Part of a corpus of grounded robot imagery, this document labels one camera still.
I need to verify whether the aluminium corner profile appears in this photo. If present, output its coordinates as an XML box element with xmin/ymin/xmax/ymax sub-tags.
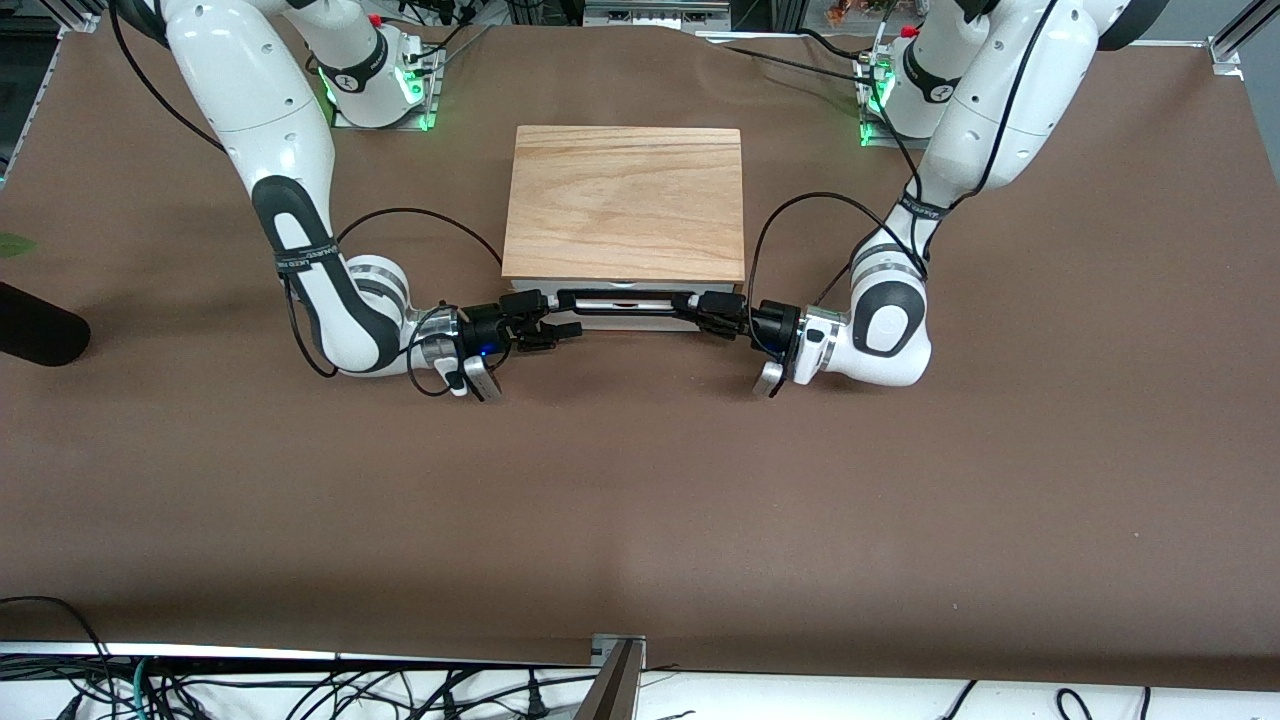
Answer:
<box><xmin>1208</xmin><ymin>0</ymin><xmax>1280</xmax><ymax>79</ymax></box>

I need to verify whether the aluminium frame bar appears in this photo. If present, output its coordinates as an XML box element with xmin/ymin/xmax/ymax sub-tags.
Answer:
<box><xmin>583</xmin><ymin>0</ymin><xmax>733</xmax><ymax>28</ymax></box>

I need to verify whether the brown table cloth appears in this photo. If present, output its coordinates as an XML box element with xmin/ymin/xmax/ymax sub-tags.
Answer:
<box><xmin>0</xmin><ymin>24</ymin><xmax>1280</xmax><ymax>692</ymax></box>

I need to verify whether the black cable across cloth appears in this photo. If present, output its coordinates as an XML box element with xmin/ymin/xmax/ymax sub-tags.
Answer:
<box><xmin>698</xmin><ymin>28</ymin><xmax>883</xmax><ymax>87</ymax></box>

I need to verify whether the black looped floor cable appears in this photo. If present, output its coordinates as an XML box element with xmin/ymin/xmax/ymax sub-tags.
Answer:
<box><xmin>0</xmin><ymin>596</ymin><xmax>113</xmax><ymax>691</ymax></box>

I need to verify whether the black cylindrical object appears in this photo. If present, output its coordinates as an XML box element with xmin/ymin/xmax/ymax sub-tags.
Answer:
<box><xmin>0</xmin><ymin>281</ymin><xmax>92</xmax><ymax>368</ymax></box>

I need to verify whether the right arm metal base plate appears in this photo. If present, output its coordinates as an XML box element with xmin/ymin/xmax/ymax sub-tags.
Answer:
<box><xmin>331</xmin><ymin>48</ymin><xmax>444</xmax><ymax>133</ymax></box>

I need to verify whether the wooden drawer cabinet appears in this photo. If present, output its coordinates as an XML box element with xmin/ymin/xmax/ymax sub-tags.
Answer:
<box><xmin>501</xmin><ymin>126</ymin><xmax>747</xmax><ymax>332</ymax></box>

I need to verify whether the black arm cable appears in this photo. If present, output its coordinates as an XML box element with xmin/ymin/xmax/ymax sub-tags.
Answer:
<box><xmin>284</xmin><ymin>207</ymin><xmax>504</xmax><ymax>398</ymax></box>
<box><xmin>746</xmin><ymin>0</ymin><xmax>1063</xmax><ymax>361</ymax></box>

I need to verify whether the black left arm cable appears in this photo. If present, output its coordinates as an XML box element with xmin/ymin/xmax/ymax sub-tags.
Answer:
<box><xmin>746</xmin><ymin>0</ymin><xmax>1063</xmax><ymax>361</ymax></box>

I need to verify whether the white drawer with black handle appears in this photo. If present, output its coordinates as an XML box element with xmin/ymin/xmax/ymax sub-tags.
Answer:
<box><xmin>508</xmin><ymin>280</ymin><xmax>742</xmax><ymax>332</ymax></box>

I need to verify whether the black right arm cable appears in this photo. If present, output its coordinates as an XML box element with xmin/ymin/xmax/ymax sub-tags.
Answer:
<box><xmin>284</xmin><ymin>207</ymin><xmax>504</xmax><ymax>398</ymax></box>

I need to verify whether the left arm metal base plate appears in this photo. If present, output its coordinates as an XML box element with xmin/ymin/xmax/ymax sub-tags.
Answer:
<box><xmin>855</xmin><ymin>52</ymin><xmax>931</xmax><ymax>151</ymax></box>

